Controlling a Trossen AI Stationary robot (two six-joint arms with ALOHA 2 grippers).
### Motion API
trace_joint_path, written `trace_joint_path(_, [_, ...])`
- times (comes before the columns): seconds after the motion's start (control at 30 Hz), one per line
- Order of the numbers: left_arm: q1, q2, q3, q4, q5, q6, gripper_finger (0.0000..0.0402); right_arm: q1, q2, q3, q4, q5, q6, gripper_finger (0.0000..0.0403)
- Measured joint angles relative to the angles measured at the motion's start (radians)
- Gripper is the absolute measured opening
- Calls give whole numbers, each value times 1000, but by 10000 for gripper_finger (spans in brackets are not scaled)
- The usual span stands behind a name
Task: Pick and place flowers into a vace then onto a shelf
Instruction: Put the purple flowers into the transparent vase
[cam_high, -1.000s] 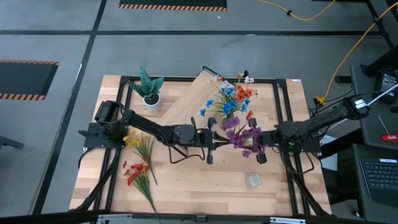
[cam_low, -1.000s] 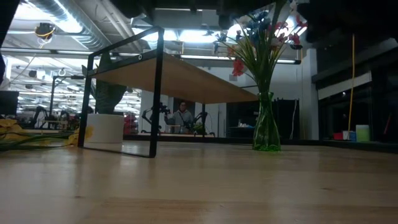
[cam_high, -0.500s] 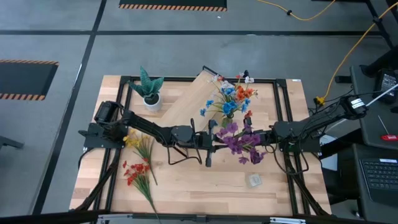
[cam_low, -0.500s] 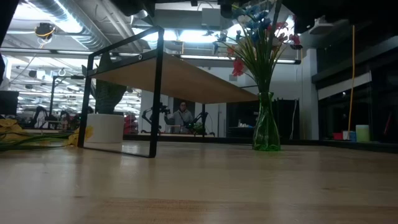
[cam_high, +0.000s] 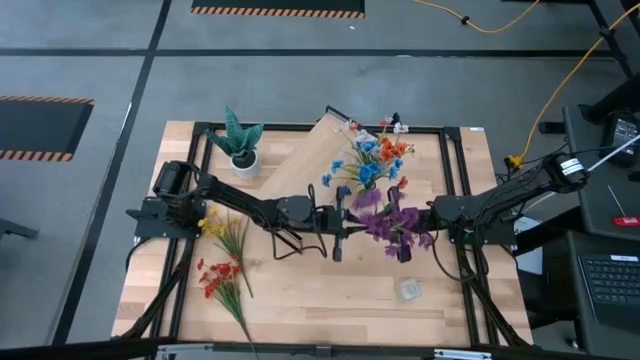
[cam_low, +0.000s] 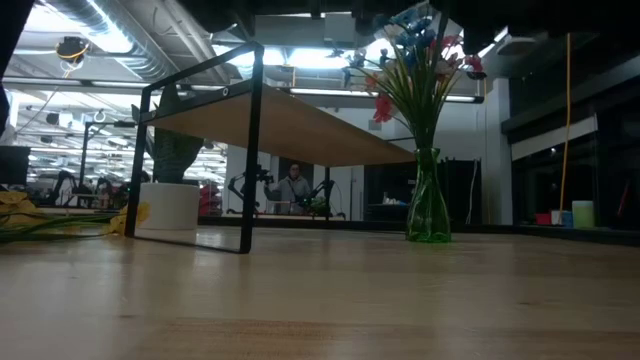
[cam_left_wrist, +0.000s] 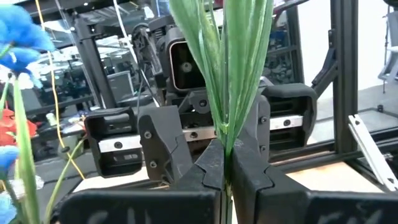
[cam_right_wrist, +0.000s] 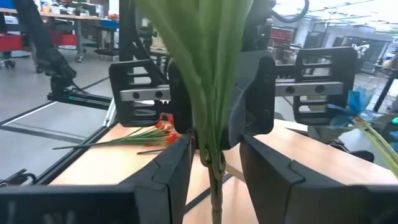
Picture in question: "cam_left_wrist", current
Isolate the black aluminium rig frame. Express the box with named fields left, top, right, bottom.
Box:
left=67, top=0, right=398, bottom=192

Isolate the purple artificial flower bunch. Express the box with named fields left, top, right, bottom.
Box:
left=169, top=0, right=275, bottom=224

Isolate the silver metal bracket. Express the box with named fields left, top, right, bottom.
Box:
left=348, top=114, right=398, bottom=192

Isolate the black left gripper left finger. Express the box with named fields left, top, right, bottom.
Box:
left=58, top=139, right=225, bottom=224

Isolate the blue artificial flower bunch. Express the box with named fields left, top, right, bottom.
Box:
left=0, top=2, right=86, bottom=224

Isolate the white cable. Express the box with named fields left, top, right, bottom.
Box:
left=112, top=0, right=161, bottom=108

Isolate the white artificial flower bunch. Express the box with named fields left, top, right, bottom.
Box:
left=6, top=175, right=45, bottom=200

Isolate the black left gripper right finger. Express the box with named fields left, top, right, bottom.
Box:
left=231, top=139, right=398, bottom=224

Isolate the yellow cable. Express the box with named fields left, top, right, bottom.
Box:
left=34, top=0, right=86, bottom=180

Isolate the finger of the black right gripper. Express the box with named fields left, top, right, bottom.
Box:
left=137, top=105, right=194, bottom=185
left=238, top=93, right=271, bottom=164

